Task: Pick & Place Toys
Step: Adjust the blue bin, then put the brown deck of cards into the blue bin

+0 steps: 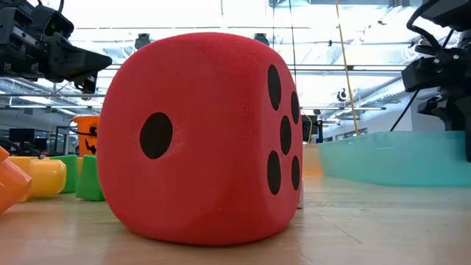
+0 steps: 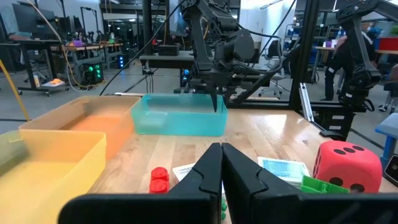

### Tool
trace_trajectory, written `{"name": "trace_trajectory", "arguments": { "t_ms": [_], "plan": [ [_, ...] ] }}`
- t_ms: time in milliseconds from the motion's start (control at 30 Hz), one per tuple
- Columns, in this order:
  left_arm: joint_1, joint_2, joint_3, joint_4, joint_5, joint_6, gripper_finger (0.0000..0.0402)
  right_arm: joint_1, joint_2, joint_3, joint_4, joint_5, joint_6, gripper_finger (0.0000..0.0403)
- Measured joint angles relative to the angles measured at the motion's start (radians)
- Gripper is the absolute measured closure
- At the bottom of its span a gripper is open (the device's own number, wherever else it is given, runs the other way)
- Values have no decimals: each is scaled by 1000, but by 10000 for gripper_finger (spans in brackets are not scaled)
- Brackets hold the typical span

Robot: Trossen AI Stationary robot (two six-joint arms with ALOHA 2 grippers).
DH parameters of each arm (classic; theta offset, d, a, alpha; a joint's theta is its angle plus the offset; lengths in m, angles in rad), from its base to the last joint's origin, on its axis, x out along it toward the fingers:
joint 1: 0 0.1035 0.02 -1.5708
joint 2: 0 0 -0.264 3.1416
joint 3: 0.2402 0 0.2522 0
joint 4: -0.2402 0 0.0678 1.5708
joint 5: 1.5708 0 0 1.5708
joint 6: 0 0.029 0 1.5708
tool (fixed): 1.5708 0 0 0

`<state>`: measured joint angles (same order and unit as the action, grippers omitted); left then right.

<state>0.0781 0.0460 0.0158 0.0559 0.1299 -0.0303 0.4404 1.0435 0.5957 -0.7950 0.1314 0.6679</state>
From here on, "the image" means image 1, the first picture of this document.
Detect orange toy block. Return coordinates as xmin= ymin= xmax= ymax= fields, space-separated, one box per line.
xmin=0 ymin=146 xmax=32 ymax=214

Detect orange jack-o'-lantern bucket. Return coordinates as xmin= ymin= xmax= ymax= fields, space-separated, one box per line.
xmin=72 ymin=115 xmax=101 ymax=158

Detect black monitor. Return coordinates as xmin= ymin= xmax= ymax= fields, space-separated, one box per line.
xmin=301 ymin=115 xmax=319 ymax=143
xmin=8 ymin=127 xmax=36 ymax=144

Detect teal translucent plastic tray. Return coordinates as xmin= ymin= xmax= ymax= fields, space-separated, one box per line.
xmin=318 ymin=131 xmax=471 ymax=188

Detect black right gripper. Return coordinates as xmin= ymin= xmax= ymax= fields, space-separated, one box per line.
xmin=401 ymin=43 xmax=471 ymax=132

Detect yellow toy block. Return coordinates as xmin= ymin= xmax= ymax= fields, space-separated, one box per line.
xmin=7 ymin=156 xmax=68 ymax=202

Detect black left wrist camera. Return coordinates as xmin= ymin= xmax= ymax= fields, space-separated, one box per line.
xmin=28 ymin=2 xmax=75 ymax=42

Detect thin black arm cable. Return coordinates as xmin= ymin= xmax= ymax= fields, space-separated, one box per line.
xmin=389 ymin=90 xmax=421 ymax=133

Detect red foam die black dots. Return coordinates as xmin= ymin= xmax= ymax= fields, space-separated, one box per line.
xmin=96 ymin=32 xmax=305 ymax=247

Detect large green toy block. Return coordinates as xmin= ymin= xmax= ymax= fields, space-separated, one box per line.
xmin=76 ymin=154 xmax=106 ymax=202

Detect black ceiling fixture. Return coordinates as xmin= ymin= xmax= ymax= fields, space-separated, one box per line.
xmin=253 ymin=32 xmax=271 ymax=47
xmin=134 ymin=32 xmax=152 ymax=51

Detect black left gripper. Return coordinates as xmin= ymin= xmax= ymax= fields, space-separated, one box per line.
xmin=0 ymin=0 xmax=113 ymax=96

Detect long green toy block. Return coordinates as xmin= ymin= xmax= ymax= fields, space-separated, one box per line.
xmin=49 ymin=154 xmax=79 ymax=194

